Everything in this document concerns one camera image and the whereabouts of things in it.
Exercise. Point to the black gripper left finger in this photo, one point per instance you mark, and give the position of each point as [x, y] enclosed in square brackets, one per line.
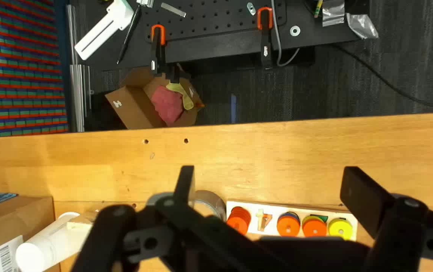
[184, 183]

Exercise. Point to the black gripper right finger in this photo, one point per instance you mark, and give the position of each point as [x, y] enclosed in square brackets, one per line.
[364, 198]

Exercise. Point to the brown cardboard box on floor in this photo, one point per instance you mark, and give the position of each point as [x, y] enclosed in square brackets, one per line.
[148, 101]

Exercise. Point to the white plastic cup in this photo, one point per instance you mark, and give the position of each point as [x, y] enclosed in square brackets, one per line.
[54, 243]

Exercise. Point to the orange black clamp left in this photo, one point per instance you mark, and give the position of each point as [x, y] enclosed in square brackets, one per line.
[157, 47]

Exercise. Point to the orange black clamp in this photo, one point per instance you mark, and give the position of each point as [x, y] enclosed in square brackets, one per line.
[264, 24]
[157, 47]

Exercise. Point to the black pegboard panel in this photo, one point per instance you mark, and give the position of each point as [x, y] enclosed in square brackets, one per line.
[213, 29]

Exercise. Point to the large cardboard shipping box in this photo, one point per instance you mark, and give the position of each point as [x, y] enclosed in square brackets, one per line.
[20, 218]

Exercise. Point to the white plastic tool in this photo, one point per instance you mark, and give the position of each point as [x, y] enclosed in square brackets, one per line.
[118, 15]

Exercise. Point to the orange black clamp right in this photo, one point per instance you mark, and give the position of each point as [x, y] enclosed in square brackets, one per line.
[264, 24]

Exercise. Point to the grey duct tape roll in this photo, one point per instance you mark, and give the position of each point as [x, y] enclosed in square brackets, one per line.
[186, 206]

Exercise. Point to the yellow ring stack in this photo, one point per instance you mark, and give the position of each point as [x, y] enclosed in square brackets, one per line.
[341, 228]

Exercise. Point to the orange green ring stack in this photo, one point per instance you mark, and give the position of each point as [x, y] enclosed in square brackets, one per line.
[314, 225]

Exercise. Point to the red ring stack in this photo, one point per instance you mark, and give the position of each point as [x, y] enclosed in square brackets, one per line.
[238, 219]

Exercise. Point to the orange blue ring stack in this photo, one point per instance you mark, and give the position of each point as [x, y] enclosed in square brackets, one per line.
[288, 224]

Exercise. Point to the wooden ring stacker board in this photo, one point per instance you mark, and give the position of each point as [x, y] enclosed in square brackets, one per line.
[264, 216]

